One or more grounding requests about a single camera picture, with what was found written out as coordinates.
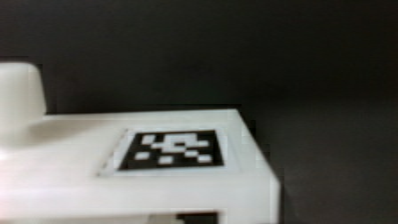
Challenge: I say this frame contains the white front drawer box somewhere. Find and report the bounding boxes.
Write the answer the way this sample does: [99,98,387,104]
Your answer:
[0,62,280,224]

